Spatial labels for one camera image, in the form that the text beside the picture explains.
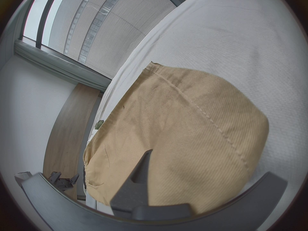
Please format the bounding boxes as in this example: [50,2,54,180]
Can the bed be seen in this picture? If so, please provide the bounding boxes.
[43,0,308,212]

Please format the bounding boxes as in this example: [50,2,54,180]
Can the window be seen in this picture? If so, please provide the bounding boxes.
[23,0,187,80]

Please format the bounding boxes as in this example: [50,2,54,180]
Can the tan shorts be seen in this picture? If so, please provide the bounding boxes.
[83,61,270,214]

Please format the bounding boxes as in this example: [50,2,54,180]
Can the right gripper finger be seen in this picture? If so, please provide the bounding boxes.
[110,149,154,217]

